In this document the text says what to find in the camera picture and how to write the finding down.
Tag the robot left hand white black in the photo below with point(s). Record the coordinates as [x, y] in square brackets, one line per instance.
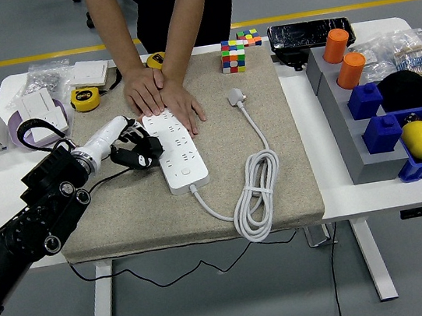
[106, 139]

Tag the person's left hand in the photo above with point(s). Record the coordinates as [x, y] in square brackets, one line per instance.
[183, 103]

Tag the person's right hand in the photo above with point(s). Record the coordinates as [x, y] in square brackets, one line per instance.
[144, 90]

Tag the black power adapter plug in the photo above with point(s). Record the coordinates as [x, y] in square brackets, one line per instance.
[154, 146]

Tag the white power strip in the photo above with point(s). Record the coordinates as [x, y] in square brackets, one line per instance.
[185, 169]

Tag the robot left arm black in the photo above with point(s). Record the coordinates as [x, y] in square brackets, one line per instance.
[45, 212]

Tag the person's right forearm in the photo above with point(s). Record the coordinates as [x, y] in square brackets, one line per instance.
[114, 30]

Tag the person's left forearm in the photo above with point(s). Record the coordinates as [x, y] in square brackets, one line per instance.
[184, 20]

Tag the squarish yellow tape measure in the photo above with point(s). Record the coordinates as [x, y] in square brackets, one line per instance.
[154, 60]

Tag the round yellow tape measure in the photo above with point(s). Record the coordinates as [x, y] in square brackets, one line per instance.
[85, 99]

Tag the white socket plate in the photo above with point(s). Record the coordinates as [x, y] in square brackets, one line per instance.
[52, 119]

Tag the large colourful puzzle cube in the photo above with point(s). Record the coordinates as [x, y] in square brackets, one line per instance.
[233, 56]

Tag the grey-brown mat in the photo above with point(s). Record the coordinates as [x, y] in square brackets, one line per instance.
[144, 214]

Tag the plastic bag of screws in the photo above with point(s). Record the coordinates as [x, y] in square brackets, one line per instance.
[46, 77]

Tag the purple bowl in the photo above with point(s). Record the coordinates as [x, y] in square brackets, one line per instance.
[14, 130]

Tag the white table leg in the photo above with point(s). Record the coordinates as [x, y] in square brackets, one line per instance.
[102, 307]
[375, 260]

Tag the small colourful puzzle cube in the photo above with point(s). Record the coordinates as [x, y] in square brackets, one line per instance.
[251, 37]

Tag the person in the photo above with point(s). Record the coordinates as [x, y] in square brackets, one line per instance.
[205, 5]

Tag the shiny black plastic tray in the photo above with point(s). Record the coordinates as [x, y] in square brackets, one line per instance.
[307, 32]

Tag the orange cylinder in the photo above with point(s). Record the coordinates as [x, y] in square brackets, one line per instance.
[335, 46]
[351, 70]

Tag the grey stepped block holder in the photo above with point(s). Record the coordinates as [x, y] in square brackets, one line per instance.
[348, 127]

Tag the yellow lemon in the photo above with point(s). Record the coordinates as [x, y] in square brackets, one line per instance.
[421, 140]

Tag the blue block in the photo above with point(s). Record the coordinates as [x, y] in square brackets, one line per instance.
[381, 136]
[364, 101]

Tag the clear plastic parts bag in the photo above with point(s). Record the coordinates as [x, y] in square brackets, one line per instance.
[376, 60]

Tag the black cloth bundle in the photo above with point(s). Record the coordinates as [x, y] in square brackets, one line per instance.
[414, 90]

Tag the plastic bag of resistors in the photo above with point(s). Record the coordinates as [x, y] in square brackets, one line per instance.
[415, 56]

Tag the white wall switch panel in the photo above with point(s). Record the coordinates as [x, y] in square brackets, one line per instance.
[87, 73]

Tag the white switch plate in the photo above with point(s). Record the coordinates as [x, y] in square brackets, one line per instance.
[36, 106]

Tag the grey metal bracket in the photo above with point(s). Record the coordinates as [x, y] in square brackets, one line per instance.
[318, 237]

